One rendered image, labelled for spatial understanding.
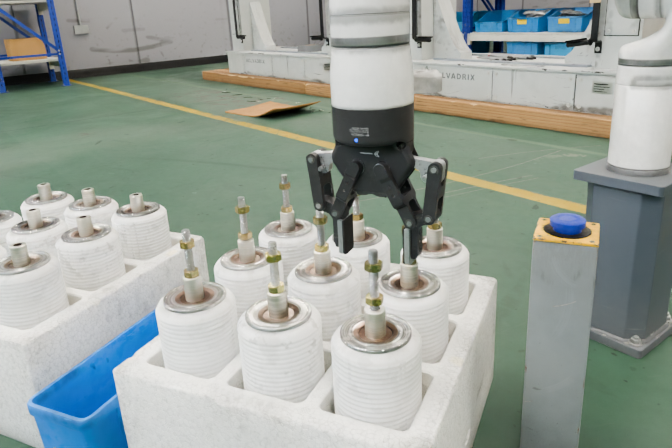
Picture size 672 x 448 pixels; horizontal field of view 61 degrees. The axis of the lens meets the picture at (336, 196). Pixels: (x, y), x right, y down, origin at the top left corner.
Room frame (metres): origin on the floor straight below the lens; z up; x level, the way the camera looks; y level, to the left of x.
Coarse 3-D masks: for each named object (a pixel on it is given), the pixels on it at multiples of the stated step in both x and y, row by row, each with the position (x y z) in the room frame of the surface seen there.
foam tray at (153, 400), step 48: (480, 288) 0.74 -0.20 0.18; (480, 336) 0.65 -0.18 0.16; (144, 384) 0.56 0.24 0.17; (192, 384) 0.55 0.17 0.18; (240, 384) 0.58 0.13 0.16; (432, 384) 0.53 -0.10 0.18; (480, 384) 0.66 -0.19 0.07; (144, 432) 0.57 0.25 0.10; (192, 432) 0.54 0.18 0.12; (240, 432) 0.51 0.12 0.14; (288, 432) 0.48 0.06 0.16; (336, 432) 0.46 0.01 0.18; (384, 432) 0.46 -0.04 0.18; (432, 432) 0.45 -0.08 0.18
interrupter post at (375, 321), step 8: (368, 312) 0.51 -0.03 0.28; (376, 312) 0.51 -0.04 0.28; (384, 312) 0.52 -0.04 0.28; (368, 320) 0.51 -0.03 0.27; (376, 320) 0.51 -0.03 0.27; (384, 320) 0.52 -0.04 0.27; (368, 328) 0.51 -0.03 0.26; (376, 328) 0.51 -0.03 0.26; (384, 328) 0.52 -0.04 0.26; (368, 336) 0.51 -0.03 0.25; (376, 336) 0.51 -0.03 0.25; (384, 336) 0.51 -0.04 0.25
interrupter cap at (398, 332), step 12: (348, 324) 0.54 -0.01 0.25; (360, 324) 0.54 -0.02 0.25; (396, 324) 0.53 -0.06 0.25; (408, 324) 0.53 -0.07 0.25; (348, 336) 0.51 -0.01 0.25; (360, 336) 0.52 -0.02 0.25; (396, 336) 0.51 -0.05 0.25; (408, 336) 0.51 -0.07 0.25; (360, 348) 0.49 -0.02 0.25; (372, 348) 0.49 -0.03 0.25; (384, 348) 0.49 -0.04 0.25; (396, 348) 0.49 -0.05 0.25
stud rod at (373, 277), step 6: (372, 252) 0.52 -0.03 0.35; (372, 258) 0.52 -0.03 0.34; (372, 276) 0.52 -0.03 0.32; (378, 276) 0.52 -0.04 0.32; (372, 282) 0.52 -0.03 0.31; (378, 282) 0.52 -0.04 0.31; (372, 288) 0.52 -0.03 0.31; (378, 288) 0.52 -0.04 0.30; (372, 294) 0.52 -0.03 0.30; (378, 294) 0.52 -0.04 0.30; (378, 306) 0.52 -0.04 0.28
